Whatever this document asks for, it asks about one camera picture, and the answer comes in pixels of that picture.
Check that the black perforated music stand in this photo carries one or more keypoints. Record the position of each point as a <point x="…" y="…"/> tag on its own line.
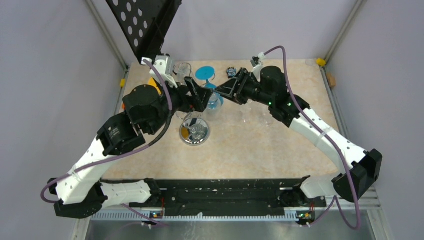
<point x="145" y="23"/>

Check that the yellow corner clamp right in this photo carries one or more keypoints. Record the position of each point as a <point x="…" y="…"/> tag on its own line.
<point x="320" y="62"/>

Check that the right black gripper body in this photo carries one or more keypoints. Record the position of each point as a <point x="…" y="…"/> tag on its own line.
<point x="250" y="90"/>

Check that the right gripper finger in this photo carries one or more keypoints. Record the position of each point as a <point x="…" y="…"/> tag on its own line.
<point x="229" y="94"/>
<point x="231" y="83"/>

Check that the clear patterned short glass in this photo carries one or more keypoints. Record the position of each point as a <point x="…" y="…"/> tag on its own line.
<point x="213" y="111"/>

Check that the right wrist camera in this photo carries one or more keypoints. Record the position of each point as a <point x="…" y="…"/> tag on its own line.
<point x="257" y="65"/>

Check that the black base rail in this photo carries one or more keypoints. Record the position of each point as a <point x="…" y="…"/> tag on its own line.
<point x="228" y="197"/>

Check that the clear patterned glass at back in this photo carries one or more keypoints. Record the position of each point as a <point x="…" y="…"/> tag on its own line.
<point x="182" y="70"/>

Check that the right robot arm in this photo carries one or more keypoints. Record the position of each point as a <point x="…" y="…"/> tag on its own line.
<point x="358" y="168"/>

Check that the chrome wine glass rack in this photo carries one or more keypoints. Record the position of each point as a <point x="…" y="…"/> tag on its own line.
<point x="194" y="129"/>

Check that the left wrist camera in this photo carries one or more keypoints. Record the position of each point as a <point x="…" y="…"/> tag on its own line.
<point x="164" y="65"/>

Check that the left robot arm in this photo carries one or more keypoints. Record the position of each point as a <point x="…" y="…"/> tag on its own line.
<point x="147" y="115"/>

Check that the yellow wine glass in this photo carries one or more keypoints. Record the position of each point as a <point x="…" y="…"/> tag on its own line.
<point x="153" y="83"/>

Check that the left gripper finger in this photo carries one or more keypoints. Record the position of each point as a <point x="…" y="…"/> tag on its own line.
<point x="196" y="94"/>
<point x="201" y="107"/>

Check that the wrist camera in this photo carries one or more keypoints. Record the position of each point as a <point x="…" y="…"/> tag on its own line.
<point x="164" y="65"/>
<point x="257" y="65"/>

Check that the yellow corner clamp left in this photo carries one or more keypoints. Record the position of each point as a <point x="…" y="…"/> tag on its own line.
<point x="122" y="82"/>

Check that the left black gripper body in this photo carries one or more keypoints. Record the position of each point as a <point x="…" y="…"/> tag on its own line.
<point x="181" y="101"/>

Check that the blue wine glass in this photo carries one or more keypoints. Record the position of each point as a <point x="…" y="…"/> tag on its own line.
<point x="206" y="75"/>

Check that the clear smooth wine glass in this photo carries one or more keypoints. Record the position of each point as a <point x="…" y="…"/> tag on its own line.
<point x="246" y="113"/>

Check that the clear wine glass front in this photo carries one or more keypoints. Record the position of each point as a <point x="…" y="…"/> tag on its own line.
<point x="265" y="118"/>

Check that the small black blue toy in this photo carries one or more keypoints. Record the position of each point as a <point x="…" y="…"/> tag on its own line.
<point x="231" y="72"/>

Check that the yellow corner clamp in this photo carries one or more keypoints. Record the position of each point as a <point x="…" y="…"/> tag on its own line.
<point x="320" y="62"/>
<point x="122" y="82"/>

